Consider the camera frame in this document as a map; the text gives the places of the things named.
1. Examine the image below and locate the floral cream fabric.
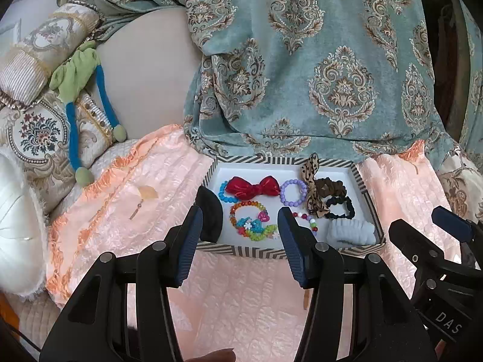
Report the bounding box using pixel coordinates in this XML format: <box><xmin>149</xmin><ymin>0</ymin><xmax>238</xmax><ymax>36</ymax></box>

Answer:
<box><xmin>436</xmin><ymin>145</ymin><xmax>482</xmax><ymax>223</ymax></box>

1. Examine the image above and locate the teal damask curtain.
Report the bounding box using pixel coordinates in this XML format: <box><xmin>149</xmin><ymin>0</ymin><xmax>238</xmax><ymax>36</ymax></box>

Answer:
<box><xmin>59</xmin><ymin>0</ymin><xmax>453</xmax><ymax>167</ymax></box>

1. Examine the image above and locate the green blue plush toy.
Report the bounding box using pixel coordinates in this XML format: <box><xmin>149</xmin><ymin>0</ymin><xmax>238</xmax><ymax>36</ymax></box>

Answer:
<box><xmin>49</xmin><ymin>41</ymin><xmax>127</xmax><ymax>187</ymax></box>

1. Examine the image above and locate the red satin bow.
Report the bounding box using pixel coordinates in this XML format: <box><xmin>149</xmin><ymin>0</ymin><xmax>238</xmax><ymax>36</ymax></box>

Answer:
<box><xmin>225</xmin><ymin>176</ymin><xmax>281</xmax><ymax>200</ymax></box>

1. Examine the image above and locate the black velvet pouch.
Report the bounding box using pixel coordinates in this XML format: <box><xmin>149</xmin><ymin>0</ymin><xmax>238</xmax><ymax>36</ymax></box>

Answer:
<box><xmin>195</xmin><ymin>186</ymin><xmax>223</xmax><ymax>243</ymax></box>

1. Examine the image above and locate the light blue fluffy scrunchie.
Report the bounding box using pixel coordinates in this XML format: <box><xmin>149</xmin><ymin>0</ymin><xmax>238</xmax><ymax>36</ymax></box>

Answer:
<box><xmin>327</xmin><ymin>219</ymin><xmax>376</xmax><ymax>249</ymax></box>

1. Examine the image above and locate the white satin pillow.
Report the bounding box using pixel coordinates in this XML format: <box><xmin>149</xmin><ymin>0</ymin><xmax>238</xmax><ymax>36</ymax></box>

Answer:
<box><xmin>1</xmin><ymin>146</ymin><xmax>47</xmax><ymax>298</ymax></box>

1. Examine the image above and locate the leopard print bow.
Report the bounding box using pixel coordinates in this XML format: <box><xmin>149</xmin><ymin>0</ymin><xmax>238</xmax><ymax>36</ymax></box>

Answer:
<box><xmin>300</xmin><ymin>153</ymin><xmax>329</xmax><ymax>218</ymax></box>

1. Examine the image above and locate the purple bead bracelet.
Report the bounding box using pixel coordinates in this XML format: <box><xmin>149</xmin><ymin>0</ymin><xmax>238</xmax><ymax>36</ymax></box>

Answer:
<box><xmin>279</xmin><ymin>178</ymin><xmax>310</xmax><ymax>208</ymax></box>

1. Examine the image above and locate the blue bead bracelet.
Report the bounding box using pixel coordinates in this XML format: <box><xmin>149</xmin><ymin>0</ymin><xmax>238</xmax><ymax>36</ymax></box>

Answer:
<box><xmin>218</xmin><ymin>179</ymin><xmax>241</xmax><ymax>205</ymax></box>

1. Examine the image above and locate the brown scrunchie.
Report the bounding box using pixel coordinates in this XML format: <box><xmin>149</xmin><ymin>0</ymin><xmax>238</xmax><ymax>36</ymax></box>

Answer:
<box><xmin>315</xmin><ymin>177</ymin><xmax>347</xmax><ymax>198</ymax></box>

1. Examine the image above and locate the green flower bead bracelet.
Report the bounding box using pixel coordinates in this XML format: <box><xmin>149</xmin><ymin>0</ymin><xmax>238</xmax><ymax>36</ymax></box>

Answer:
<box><xmin>236</xmin><ymin>216</ymin><xmax>281</xmax><ymax>242</ymax></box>

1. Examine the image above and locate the rainbow bead bracelet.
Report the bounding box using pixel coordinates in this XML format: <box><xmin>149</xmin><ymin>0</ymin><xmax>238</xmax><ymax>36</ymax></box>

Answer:
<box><xmin>229</xmin><ymin>199</ymin><xmax>270</xmax><ymax>230</ymax></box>

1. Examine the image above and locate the striped black white tray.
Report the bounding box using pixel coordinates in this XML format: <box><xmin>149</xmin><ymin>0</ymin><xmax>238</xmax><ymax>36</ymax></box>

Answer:
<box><xmin>191</xmin><ymin>154</ymin><xmax>386</xmax><ymax>260</ymax></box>

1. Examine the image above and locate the floral embroidered cushion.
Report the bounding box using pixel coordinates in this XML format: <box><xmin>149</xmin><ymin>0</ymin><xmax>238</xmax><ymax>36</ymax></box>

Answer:
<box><xmin>1</xmin><ymin>90</ymin><xmax>114</xmax><ymax>213</ymax></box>

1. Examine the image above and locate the pink quilted bedspread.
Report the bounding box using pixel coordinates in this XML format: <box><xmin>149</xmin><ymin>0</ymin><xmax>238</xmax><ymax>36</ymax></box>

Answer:
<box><xmin>46</xmin><ymin>125</ymin><xmax>460</xmax><ymax>361</ymax></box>

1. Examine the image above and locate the black scrunchie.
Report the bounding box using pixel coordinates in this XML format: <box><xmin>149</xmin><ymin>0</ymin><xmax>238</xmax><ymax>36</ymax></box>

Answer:
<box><xmin>324</xmin><ymin>195</ymin><xmax>355</xmax><ymax>220</ymax></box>

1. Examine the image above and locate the beige bolster pillow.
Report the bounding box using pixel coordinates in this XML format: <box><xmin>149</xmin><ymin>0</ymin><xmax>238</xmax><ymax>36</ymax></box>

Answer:
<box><xmin>1</xmin><ymin>2</ymin><xmax>100</xmax><ymax>110</ymax></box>

